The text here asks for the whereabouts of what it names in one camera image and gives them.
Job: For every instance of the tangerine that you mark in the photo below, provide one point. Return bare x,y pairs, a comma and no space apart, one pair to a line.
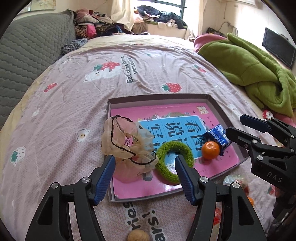
210,150
251,201

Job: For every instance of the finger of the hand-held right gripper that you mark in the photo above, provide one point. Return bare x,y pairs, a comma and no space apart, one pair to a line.
240,138
256,121

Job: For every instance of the cream curtain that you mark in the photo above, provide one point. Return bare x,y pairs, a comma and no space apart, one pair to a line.
202,16
123,14

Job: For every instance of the pink pillow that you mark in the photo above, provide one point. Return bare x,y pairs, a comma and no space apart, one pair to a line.
205,41

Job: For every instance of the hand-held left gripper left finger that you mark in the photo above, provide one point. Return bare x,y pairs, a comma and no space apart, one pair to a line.
105,178

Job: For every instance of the clothes on windowsill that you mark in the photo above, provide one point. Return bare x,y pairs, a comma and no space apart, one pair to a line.
161,17

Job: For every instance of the blue cookie packet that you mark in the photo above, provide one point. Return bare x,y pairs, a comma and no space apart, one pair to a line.
217,134

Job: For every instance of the green fuzzy scrunchie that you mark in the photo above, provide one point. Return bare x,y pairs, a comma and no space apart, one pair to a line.
182,148

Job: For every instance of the pink cloth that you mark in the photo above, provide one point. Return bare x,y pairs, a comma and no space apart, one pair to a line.
290,121

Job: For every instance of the red patterned snack packet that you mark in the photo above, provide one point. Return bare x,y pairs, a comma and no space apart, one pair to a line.
268,114

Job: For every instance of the walnut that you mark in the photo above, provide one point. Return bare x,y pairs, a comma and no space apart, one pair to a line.
138,236

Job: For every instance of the window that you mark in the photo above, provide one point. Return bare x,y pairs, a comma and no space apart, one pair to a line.
166,4

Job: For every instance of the dark bag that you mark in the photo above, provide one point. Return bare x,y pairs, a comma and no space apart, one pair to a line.
215,32

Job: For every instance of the grey quilted headboard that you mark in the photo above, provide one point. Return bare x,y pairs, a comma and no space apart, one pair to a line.
27,58

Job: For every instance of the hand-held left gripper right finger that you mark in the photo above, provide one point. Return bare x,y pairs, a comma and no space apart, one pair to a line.
185,180

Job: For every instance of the dark floral cloth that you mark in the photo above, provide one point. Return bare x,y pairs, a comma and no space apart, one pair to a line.
74,45

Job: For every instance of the pink picture book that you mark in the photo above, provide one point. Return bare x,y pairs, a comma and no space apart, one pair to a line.
143,190

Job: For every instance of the floral wall picture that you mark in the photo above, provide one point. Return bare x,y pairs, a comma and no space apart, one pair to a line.
45,3

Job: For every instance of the strawberry bear printed bedsheet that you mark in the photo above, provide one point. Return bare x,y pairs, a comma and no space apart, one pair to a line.
69,104

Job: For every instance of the shallow cardboard box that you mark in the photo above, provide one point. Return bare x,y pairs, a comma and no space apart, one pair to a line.
161,97

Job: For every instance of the red white toy egg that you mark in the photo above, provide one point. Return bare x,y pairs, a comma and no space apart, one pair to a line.
233,180

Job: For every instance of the pile of clothes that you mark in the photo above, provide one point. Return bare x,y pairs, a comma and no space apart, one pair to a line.
97,23

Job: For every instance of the beige mesh bag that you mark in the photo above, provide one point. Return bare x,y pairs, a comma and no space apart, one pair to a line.
120,139

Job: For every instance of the black television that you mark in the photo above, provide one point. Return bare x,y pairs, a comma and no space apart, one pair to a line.
279,47

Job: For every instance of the green blanket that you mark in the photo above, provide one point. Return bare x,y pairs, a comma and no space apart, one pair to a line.
249,69

